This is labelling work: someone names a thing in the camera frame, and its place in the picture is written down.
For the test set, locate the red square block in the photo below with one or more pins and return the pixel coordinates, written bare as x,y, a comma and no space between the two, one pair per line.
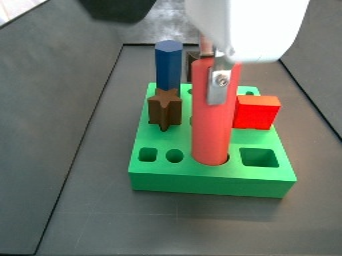
255,112

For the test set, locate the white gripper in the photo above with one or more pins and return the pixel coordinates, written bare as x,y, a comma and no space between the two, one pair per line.
253,31

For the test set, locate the brown star peg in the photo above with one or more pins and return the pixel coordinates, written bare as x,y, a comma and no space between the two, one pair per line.
165,108

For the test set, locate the green shape sorting board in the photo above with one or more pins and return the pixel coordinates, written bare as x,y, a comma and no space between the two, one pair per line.
162,166

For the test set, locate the red oval peg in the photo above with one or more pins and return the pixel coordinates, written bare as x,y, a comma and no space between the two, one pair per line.
211,119

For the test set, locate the blue hexagonal peg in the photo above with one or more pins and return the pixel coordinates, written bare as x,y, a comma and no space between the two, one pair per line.
169,65

